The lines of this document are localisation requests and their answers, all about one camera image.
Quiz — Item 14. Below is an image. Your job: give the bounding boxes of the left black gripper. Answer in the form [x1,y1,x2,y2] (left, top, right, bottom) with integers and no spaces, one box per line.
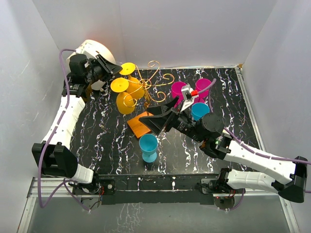
[85,55,122,85]

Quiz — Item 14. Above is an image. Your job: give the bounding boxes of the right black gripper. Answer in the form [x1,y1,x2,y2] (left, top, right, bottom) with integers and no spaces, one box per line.
[139,96,205,143]

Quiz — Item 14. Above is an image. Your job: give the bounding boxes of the blue wine glass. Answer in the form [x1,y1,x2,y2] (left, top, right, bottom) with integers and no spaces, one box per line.
[191,102,209,121]
[139,133,158,163]

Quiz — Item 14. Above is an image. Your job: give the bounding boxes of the yellow wine glass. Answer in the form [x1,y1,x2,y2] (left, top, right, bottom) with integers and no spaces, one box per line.
[110,78,135,115]
[120,63,144,100]

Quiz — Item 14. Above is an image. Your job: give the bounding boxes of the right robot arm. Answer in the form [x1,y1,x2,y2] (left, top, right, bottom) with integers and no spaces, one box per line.
[139,99,310,203]

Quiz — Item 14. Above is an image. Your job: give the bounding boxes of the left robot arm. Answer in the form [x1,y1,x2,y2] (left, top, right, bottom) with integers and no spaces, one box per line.
[32,53,122,194]

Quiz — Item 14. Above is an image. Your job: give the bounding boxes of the left magenta wine glass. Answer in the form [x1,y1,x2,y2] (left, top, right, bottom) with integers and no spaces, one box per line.
[171,82,186,104]

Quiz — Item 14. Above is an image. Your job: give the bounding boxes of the magenta wine glass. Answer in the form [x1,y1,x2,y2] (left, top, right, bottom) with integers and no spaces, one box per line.
[194,79,212,103]
[171,82,186,104]

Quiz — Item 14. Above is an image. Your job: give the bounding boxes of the right magenta wine glass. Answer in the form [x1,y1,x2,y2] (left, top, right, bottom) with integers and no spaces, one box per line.
[194,79,212,103]

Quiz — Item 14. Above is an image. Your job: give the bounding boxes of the white cylindrical container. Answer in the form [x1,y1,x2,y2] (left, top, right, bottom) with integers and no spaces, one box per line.
[67,39,117,91]

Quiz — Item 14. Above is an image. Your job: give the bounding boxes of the gold wire wine glass rack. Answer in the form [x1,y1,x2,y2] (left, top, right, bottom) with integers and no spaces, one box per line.
[127,65,175,139]

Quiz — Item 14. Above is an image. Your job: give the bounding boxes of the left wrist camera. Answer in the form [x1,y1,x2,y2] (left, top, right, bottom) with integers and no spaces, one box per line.
[75,42,93,57]

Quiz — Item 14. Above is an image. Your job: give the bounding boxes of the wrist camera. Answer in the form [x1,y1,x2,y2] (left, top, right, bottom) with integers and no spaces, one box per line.
[181,84,199,112]
[75,42,93,57]

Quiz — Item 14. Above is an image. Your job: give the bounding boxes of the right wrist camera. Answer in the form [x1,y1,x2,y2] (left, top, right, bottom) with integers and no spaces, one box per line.
[181,84,199,112]

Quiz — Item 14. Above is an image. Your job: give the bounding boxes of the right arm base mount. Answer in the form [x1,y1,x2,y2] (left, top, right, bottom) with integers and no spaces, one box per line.
[195,178,246,198]

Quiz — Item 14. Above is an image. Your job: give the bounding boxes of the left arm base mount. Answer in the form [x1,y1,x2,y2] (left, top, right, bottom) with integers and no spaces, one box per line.
[69,174,116,196]

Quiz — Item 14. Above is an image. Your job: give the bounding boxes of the aluminium table frame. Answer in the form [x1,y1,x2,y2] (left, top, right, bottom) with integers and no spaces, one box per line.
[18,67,299,233]

